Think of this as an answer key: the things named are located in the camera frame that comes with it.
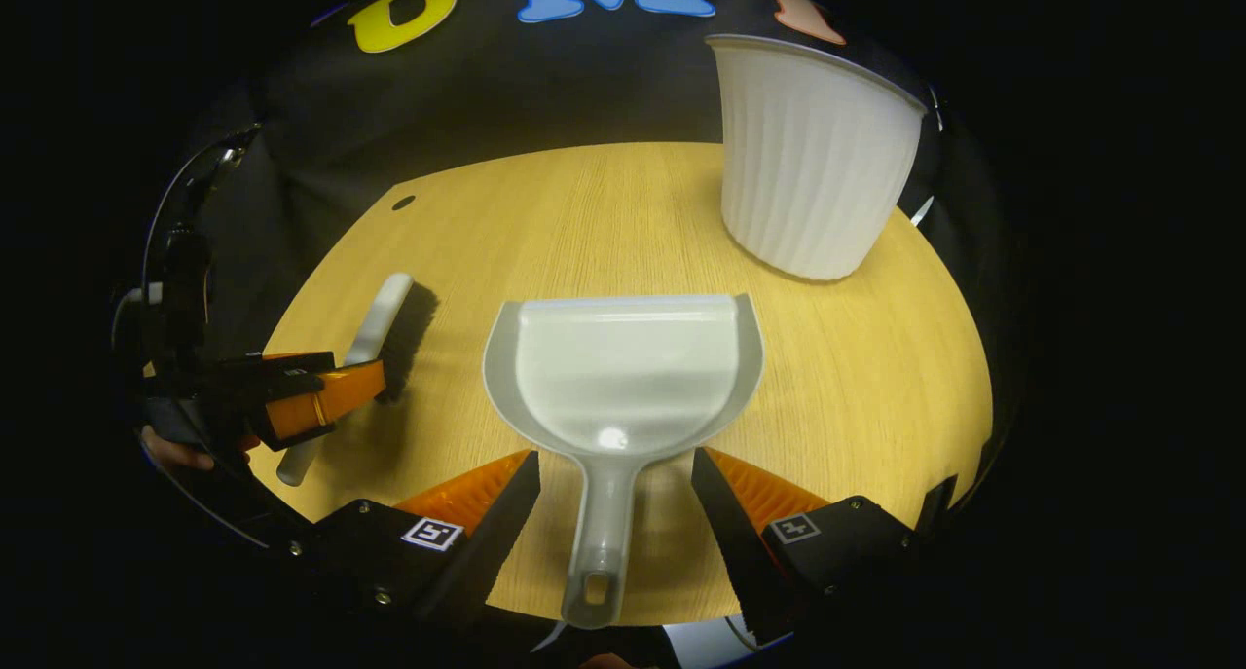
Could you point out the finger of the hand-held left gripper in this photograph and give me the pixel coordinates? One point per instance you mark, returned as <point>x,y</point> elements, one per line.
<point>331,401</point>
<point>273,365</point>

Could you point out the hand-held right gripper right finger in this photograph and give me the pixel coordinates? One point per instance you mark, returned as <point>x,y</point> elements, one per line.
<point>730,542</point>

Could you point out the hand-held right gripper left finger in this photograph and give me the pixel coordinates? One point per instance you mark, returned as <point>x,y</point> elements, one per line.
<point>492,542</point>

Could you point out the small grey broom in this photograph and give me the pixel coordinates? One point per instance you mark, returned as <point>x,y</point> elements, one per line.
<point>380,309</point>

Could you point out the grey plastic dustpan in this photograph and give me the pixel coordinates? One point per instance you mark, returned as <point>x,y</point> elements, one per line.
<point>623,377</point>

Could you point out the white ribbed garbage bin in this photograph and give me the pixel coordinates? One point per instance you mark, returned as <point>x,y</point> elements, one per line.
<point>818,163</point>

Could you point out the wooden desktop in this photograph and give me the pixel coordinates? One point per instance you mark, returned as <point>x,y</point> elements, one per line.
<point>604,221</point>

